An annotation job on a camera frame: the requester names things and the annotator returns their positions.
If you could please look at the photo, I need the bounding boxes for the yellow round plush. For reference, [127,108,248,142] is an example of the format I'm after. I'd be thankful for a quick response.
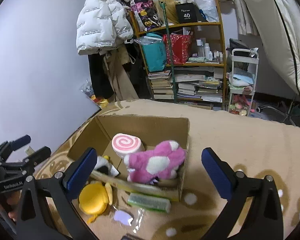
[78,181,113,224]

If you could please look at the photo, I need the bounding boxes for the black white plush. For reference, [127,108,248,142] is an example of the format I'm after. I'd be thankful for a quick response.
[94,155,120,177]

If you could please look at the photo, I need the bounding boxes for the green tissue pack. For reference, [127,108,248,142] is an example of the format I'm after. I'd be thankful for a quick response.
[127,193,171,213]

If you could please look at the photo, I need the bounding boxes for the pink fluffy plush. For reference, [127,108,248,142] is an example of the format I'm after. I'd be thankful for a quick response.
[123,140,186,184]

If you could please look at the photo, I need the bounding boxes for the pink swirl roll plush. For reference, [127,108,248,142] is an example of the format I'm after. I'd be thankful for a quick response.
[111,133,145,159]

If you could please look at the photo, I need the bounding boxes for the black Face tissue pack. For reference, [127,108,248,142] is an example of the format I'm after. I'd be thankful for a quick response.
[121,233,143,240]

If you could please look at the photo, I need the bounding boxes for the person left hand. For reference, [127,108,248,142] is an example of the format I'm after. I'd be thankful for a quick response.
[0,191,21,222]

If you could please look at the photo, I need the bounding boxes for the purple item in plastic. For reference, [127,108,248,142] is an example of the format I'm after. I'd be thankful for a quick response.
[110,206,145,235]

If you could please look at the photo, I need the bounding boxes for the cardboard box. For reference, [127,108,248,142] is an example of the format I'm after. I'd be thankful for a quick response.
[66,114,191,202]

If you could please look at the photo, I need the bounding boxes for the white rolling cart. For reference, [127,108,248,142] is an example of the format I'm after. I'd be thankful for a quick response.
[227,48,259,116]

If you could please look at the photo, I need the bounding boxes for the beige hanging coat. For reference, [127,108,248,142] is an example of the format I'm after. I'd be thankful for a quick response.
[103,45,139,101]

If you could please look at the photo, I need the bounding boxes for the stack of books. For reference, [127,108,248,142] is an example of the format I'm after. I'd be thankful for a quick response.
[148,66,224,104]

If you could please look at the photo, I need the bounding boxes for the wooden bookshelf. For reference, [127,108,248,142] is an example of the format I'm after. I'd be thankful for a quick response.
[130,0,226,106]

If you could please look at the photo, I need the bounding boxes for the white puffer jacket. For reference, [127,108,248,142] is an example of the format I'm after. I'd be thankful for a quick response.
[76,0,134,55]

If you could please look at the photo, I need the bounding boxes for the red gift bag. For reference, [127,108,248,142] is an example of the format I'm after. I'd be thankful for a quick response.
[170,34,192,64]

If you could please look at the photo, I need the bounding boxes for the teal shopping bag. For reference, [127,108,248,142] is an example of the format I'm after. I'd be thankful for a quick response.
[140,33,167,72]

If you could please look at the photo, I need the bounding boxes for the colourful printed bag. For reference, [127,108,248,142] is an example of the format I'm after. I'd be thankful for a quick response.
[130,0,162,31]

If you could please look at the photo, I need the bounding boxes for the cream upright mattress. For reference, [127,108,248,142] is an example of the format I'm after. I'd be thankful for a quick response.
[244,0,300,96]

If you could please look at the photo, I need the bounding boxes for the black box number 40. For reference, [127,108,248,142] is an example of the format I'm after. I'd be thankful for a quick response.
[175,3,197,24]

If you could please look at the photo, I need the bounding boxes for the green pole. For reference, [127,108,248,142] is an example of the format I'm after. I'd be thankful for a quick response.
[159,1,178,103]

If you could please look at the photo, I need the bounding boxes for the white plastic bag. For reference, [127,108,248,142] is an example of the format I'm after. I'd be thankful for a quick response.
[194,0,219,22]

